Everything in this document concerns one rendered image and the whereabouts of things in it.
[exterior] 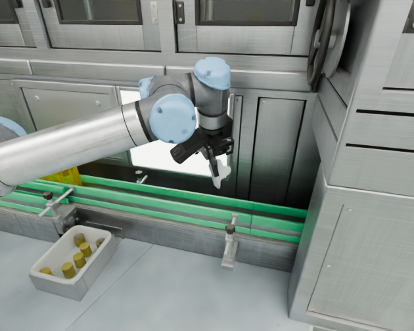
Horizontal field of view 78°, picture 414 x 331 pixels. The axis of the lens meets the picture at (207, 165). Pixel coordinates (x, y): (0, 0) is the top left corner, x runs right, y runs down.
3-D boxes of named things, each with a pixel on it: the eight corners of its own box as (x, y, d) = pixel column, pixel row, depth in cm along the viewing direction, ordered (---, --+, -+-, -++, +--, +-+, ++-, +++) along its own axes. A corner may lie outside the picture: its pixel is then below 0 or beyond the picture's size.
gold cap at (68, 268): (70, 280, 86) (67, 271, 83) (62, 277, 87) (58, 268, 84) (77, 271, 89) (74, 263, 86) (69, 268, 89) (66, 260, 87)
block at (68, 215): (82, 219, 105) (77, 205, 101) (66, 235, 97) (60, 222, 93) (75, 217, 106) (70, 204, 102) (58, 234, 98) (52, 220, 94)
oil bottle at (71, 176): (85, 192, 110) (71, 148, 99) (76, 199, 105) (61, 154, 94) (74, 190, 111) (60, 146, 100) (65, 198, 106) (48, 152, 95)
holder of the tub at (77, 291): (125, 238, 104) (121, 224, 100) (80, 301, 81) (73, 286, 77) (89, 231, 108) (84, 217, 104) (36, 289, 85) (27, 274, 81)
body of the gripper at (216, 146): (233, 155, 73) (236, 123, 63) (206, 166, 70) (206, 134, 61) (220, 138, 77) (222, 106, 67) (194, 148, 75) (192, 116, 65)
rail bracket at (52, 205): (81, 203, 103) (72, 176, 96) (48, 232, 89) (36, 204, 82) (74, 201, 103) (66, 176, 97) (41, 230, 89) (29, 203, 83)
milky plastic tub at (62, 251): (118, 247, 99) (114, 231, 95) (79, 301, 81) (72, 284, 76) (79, 239, 103) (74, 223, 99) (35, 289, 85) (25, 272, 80)
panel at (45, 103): (230, 177, 102) (235, 91, 84) (229, 181, 99) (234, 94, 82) (43, 151, 121) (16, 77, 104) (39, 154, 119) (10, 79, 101)
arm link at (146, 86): (135, 87, 46) (195, 79, 47) (137, 74, 55) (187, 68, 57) (144, 127, 50) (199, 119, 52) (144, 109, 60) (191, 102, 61)
